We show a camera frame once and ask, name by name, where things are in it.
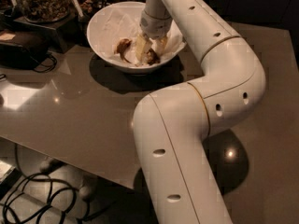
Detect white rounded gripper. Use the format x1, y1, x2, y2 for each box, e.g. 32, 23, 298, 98
135, 10, 173, 64

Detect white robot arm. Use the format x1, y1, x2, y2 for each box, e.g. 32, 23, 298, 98
133, 0, 265, 224

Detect white ceramic bowl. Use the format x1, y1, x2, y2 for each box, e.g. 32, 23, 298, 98
87, 2, 186, 75

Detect white paper napkin liner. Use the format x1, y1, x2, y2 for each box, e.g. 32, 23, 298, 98
97, 6, 186, 73

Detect white label tag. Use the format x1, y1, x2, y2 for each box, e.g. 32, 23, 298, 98
72, 0, 84, 18

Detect dark metal stand box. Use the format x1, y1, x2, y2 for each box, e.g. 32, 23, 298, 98
13, 12, 84, 53

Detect grey box on floor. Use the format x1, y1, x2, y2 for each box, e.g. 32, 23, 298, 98
0, 161, 21, 199

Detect black device with cable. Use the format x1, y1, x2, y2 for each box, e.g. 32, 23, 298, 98
0, 30, 57, 73

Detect black cables on floor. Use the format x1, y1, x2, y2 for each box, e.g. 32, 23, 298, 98
0, 143, 120, 224

